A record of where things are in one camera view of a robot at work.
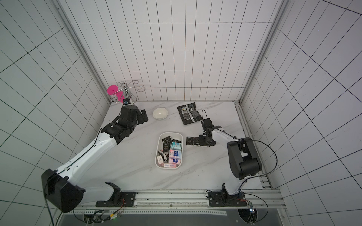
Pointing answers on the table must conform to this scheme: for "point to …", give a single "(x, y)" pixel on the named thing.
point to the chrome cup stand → (126, 91)
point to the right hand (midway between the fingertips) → (199, 141)
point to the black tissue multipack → (188, 113)
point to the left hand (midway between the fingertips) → (137, 116)
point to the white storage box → (162, 160)
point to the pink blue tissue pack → (174, 153)
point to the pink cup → (113, 88)
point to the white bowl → (160, 113)
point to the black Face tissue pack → (189, 141)
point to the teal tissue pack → (176, 146)
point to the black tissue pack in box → (166, 141)
